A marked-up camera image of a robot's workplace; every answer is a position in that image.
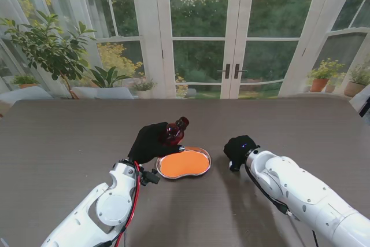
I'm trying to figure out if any orange tray liner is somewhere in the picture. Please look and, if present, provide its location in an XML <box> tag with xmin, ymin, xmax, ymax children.
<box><xmin>158</xmin><ymin>148</ymin><xmax>209</xmax><ymax>177</ymax></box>

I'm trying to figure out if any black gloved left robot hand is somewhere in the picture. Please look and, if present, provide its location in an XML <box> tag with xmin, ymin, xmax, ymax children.
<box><xmin>127</xmin><ymin>122</ymin><xmax>186</xmax><ymax>164</ymax></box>

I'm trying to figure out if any red transparent sample bottle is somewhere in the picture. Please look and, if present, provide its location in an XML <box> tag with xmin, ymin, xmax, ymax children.
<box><xmin>160</xmin><ymin>116</ymin><xmax>191</xmax><ymax>148</ymax></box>

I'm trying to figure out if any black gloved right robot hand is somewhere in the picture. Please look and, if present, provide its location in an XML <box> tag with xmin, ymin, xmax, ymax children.
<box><xmin>223</xmin><ymin>135</ymin><xmax>260</xmax><ymax>172</ymax></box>

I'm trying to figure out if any red left arm cable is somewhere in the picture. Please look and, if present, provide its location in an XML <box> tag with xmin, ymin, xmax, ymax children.
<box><xmin>111</xmin><ymin>161</ymin><xmax>142</xmax><ymax>247</ymax></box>

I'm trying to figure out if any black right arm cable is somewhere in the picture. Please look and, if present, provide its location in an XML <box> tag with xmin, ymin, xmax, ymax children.
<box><xmin>244</xmin><ymin>160</ymin><xmax>319</xmax><ymax>247</ymax></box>

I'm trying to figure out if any printed garden window backdrop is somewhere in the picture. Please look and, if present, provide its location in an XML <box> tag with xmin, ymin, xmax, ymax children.
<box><xmin>0</xmin><ymin>0</ymin><xmax>370</xmax><ymax>101</ymax></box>

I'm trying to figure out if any steel kidney-shaped tray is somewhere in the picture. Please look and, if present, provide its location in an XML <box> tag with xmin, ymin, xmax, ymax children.
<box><xmin>156</xmin><ymin>146</ymin><xmax>212</xmax><ymax>179</ymax></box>

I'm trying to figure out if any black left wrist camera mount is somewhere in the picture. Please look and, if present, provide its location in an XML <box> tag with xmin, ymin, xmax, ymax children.
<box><xmin>140</xmin><ymin>168</ymin><xmax>161</xmax><ymax>186</ymax></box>

